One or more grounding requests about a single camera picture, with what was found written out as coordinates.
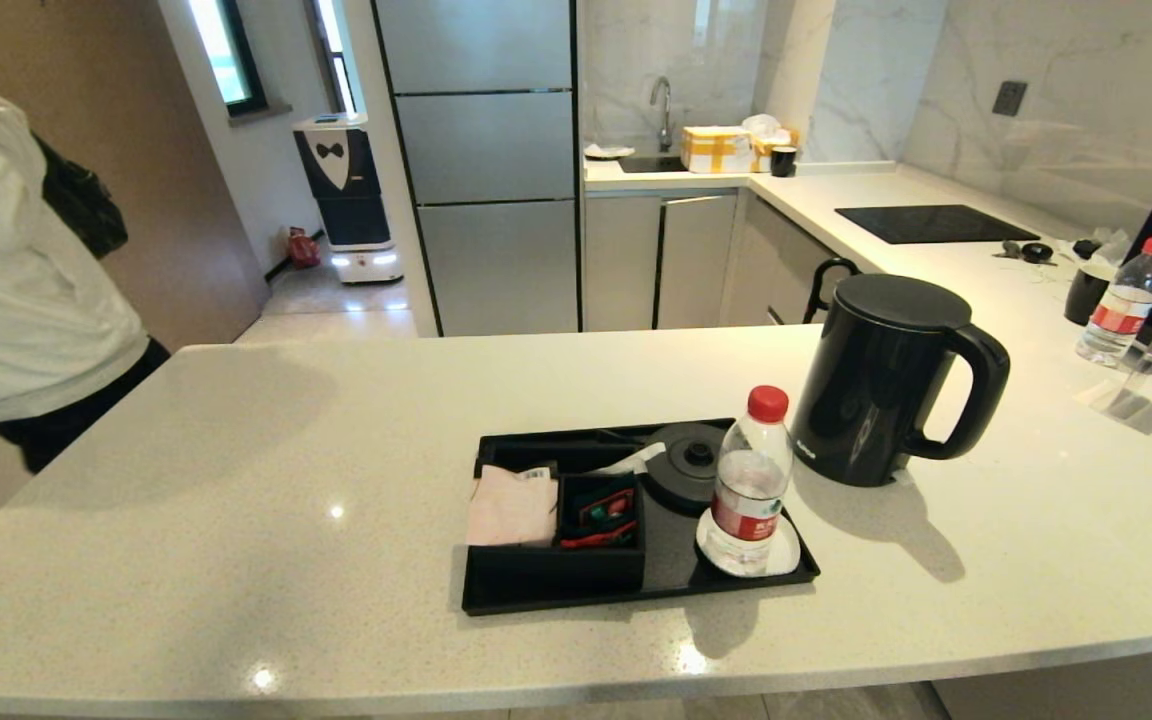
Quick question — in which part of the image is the large black cup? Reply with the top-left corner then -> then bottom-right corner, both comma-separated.
1064,262 -> 1115,327

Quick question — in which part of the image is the brown wooden door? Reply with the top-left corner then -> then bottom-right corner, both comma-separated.
0,0 -> 270,351

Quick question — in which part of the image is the white kitchen cabinet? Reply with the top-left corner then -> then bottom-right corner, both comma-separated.
584,188 -> 922,334

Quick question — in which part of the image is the clear water bottle red cap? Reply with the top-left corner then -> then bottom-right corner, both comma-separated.
1076,237 -> 1152,368
708,385 -> 795,578

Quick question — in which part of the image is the black round kettle base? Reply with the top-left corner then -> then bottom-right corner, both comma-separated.
644,422 -> 732,516

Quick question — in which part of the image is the person in black trousers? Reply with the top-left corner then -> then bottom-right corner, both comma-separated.
0,10 -> 173,477

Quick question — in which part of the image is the chrome faucet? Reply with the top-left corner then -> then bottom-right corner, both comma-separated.
649,77 -> 675,153

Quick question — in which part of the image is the white round coaster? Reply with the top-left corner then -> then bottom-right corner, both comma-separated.
695,508 -> 802,580

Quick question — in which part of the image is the black compartment organizer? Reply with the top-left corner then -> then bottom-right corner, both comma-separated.
464,438 -> 650,593

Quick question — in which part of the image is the black induction cooktop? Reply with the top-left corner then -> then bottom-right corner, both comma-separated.
835,205 -> 1041,246

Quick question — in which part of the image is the clear acrylic sign holder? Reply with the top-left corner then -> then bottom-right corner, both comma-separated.
1091,300 -> 1152,436

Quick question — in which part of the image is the crumpled clear wrapper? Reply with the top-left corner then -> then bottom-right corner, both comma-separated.
1076,228 -> 1133,271

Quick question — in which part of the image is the dark framed glass door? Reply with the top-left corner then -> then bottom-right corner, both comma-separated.
311,0 -> 359,114

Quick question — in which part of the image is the silver refrigerator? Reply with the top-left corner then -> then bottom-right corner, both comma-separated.
372,0 -> 582,338

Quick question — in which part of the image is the cardboard box yellow tape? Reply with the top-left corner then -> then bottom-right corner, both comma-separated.
681,125 -> 755,175

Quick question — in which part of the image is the black electric kettle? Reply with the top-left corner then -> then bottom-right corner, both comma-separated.
793,273 -> 1012,489

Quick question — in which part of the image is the black shoulder bag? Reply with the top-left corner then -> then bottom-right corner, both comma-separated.
30,133 -> 130,260

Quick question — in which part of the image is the pink black tea packet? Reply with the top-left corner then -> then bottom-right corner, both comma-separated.
465,463 -> 560,549

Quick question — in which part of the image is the black serving tray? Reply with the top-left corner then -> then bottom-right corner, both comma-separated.
462,418 -> 822,617

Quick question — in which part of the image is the dark framed window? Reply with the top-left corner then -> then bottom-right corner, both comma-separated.
186,0 -> 267,119

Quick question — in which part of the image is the white service robot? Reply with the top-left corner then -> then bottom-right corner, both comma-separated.
292,112 -> 405,285

